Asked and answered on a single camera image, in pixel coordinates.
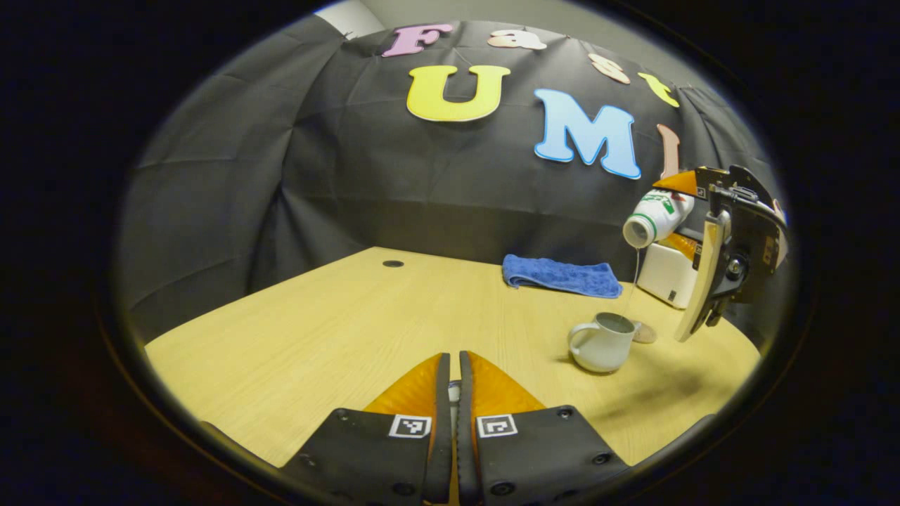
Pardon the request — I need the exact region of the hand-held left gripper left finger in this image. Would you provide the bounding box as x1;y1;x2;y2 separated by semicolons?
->
281;352;454;505

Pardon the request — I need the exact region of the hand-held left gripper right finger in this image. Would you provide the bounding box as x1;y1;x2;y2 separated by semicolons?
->
457;350;630;505

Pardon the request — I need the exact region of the white water bottle green label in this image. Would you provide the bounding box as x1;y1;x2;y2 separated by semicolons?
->
623;188;695;249

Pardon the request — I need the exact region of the white teacup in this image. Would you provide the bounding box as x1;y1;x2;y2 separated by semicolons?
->
567;312;642;373

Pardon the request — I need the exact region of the white toaster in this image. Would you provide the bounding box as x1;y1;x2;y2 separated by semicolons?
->
636;242;700;310

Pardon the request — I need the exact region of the blue towel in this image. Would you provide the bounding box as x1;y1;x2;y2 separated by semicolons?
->
502;254;624;299

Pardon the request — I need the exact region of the black backdrop cloth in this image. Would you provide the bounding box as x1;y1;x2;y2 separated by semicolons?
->
116;20;781;345

